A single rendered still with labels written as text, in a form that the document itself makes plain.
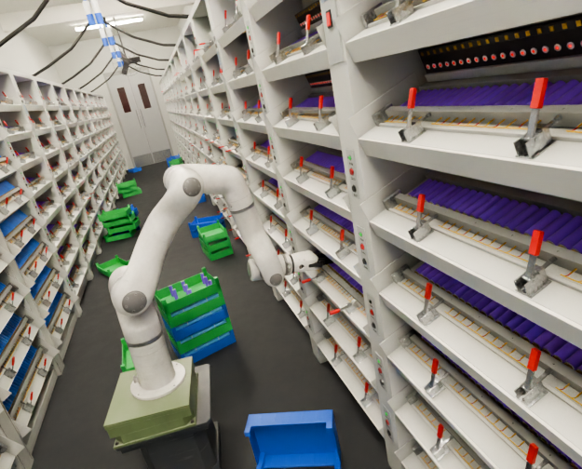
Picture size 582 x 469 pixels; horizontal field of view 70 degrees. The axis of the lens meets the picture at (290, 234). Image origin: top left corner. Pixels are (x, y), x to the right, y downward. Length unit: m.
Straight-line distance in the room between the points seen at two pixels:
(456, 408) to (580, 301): 0.48
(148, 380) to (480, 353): 1.07
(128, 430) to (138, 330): 0.32
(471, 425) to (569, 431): 0.30
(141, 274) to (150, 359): 0.31
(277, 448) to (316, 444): 0.14
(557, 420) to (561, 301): 0.20
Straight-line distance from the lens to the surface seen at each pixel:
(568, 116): 0.64
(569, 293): 0.68
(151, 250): 1.36
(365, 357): 1.51
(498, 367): 0.85
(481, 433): 1.02
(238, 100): 2.30
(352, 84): 0.96
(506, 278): 0.72
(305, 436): 1.64
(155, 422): 1.52
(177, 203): 1.30
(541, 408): 0.80
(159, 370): 1.53
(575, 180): 0.57
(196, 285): 2.34
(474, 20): 0.65
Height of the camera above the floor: 1.27
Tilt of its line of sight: 20 degrees down
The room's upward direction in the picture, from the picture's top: 12 degrees counter-clockwise
